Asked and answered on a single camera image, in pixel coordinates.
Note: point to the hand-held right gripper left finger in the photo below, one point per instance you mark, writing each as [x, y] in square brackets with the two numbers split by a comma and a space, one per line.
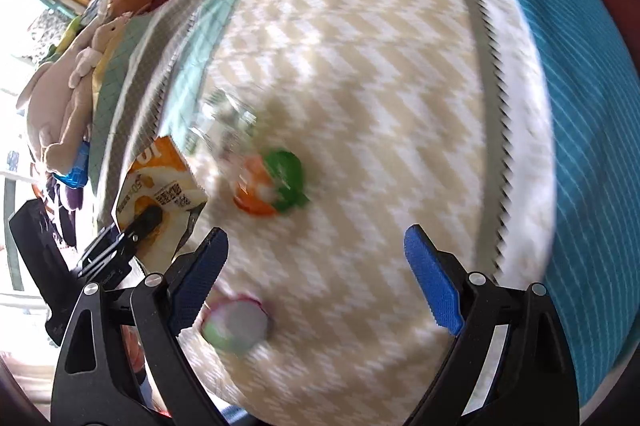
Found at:
[195, 286]

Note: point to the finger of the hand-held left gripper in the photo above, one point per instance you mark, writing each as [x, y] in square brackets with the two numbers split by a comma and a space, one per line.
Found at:
[145, 223]

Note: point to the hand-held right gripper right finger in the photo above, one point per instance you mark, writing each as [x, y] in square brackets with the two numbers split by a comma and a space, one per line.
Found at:
[432, 281]

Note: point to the orange white snack packet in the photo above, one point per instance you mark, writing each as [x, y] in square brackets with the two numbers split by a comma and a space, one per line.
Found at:
[160, 171]

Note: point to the orange green plastic cup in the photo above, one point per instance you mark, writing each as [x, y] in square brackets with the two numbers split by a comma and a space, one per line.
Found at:
[270, 186]

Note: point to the pink green plastic cup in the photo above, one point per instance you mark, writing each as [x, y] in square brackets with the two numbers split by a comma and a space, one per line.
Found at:
[235, 323]

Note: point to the beige rabbit plush toy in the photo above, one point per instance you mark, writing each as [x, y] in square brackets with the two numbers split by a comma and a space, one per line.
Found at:
[65, 96]

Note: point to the knitted teal beige blanket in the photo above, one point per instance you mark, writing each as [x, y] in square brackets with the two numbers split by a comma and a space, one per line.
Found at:
[350, 56]

